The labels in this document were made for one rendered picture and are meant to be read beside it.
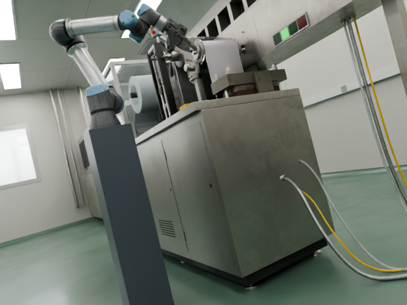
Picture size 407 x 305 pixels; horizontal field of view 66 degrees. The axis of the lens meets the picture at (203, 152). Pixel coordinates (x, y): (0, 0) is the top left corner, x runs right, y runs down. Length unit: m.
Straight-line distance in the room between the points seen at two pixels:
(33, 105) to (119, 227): 5.92
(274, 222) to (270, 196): 0.12
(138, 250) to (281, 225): 0.69
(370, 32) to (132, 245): 3.57
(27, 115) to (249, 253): 6.23
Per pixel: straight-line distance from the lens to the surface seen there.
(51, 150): 7.10
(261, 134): 1.57
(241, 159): 1.48
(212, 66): 1.84
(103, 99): 1.62
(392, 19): 1.68
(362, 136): 4.40
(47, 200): 7.03
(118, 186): 1.52
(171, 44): 1.80
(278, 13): 1.87
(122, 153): 1.54
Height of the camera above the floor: 0.64
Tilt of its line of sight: 2 degrees up
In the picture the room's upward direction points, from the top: 14 degrees counter-clockwise
